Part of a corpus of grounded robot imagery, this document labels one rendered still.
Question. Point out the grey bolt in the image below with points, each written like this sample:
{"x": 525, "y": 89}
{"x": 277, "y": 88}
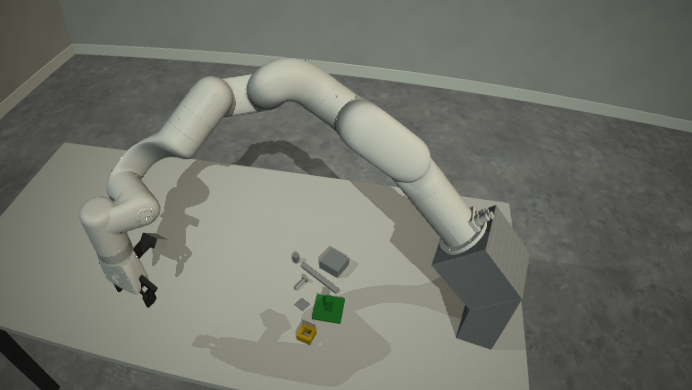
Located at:
{"x": 304, "y": 279}

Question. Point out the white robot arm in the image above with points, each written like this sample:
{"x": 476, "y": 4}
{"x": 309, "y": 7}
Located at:
{"x": 363, "y": 126}

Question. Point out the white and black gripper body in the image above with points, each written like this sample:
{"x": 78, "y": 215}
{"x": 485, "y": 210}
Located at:
{"x": 125, "y": 274}

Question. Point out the grey long flat bar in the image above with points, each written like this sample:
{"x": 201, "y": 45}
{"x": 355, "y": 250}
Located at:
{"x": 320, "y": 278}

